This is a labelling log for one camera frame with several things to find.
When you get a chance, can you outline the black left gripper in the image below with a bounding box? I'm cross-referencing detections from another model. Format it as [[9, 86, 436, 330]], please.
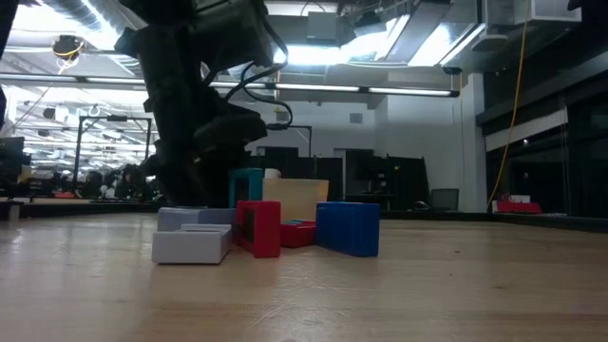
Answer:
[[140, 28, 270, 209]]

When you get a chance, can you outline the light gray digital clock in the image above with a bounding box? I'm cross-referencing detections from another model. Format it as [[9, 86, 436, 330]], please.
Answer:
[[157, 206, 238, 233]]

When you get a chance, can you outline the teal arch block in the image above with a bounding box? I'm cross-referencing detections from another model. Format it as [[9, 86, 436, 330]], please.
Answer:
[[228, 167, 265, 209]]

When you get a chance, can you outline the red square block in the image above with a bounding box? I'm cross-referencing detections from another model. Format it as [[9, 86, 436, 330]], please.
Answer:
[[235, 199, 282, 259]]

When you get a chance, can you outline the blue digital clock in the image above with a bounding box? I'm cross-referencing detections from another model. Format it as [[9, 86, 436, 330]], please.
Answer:
[[315, 200, 382, 258]]

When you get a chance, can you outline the tan wooden block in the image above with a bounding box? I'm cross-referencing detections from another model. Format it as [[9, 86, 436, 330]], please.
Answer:
[[261, 178, 331, 223]]

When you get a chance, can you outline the black cabinet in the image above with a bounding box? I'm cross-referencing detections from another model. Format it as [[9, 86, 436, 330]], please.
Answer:
[[246, 145, 344, 200], [344, 148, 431, 210]]

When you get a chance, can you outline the black monitor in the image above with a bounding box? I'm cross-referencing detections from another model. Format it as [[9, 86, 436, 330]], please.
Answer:
[[0, 136, 32, 186]]

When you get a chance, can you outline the gray ceiling box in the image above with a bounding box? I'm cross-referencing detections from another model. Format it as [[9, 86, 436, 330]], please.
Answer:
[[306, 9, 342, 43]]

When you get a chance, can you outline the long ceiling light bar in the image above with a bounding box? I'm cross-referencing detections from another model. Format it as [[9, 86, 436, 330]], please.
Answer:
[[0, 71, 461, 99]]

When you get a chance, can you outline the red box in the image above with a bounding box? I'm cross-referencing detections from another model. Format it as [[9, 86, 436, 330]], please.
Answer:
[[491, 199, 542, 216]]

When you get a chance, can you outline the white ceiling vent box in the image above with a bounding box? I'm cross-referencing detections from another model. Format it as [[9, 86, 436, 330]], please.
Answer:
[[530, 0, 583, 24]]

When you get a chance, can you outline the black metal stand frame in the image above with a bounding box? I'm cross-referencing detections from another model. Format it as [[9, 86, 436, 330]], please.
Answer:
[[265, 123, 314, 158], [74, 115, 153, 180]]

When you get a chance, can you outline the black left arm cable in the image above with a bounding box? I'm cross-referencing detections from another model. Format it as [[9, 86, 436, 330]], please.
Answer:
[[225, 18, 295, 132]]

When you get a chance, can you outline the hanging black cable reel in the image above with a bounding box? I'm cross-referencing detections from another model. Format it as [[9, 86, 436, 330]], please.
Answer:
[[50, 33, 86, 63]]

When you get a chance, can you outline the yellow cable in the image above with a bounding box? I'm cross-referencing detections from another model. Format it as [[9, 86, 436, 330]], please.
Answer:
[[486, 0, 532, 210]]

